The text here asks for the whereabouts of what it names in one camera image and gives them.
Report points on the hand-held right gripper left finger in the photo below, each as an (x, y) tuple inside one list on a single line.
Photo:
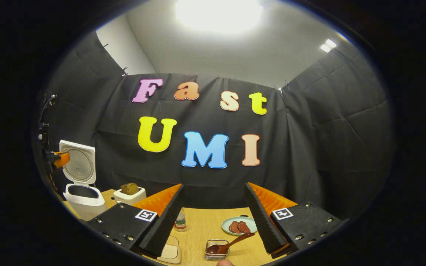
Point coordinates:
[(165, 221)]

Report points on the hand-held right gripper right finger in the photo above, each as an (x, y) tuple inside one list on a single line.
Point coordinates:
[(261, 221)]

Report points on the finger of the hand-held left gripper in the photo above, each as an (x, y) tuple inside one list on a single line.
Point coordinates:
[(63, 159)]

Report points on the brown wooden spoon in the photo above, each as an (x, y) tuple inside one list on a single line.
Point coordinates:
[(235, 242)]

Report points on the white rice cooker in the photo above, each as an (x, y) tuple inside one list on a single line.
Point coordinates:
[(83, 207)]

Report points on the clear square chopstick holder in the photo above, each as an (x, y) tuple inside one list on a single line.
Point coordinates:
[(216, 257)]

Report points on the clear plastic bottle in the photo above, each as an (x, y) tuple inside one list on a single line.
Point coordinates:
[(181, 223)]

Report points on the red meat slice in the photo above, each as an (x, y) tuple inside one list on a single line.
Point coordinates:
[(234, 227), (244, 226)]

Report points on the pale green plate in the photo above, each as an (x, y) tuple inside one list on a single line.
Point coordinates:
[(227, 226)]

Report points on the white toaster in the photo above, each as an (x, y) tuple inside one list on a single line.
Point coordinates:
[(133, 198)]

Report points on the brown bread slice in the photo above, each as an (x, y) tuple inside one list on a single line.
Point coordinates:
[(129, 188)]

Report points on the black backdrop cloth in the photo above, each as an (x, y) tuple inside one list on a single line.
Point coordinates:
[(309, 147)]

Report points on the small ceiling light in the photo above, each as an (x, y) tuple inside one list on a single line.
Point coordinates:
[(327, 45)]

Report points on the large ceiling light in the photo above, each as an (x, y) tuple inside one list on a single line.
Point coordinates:
[(218, 14)]

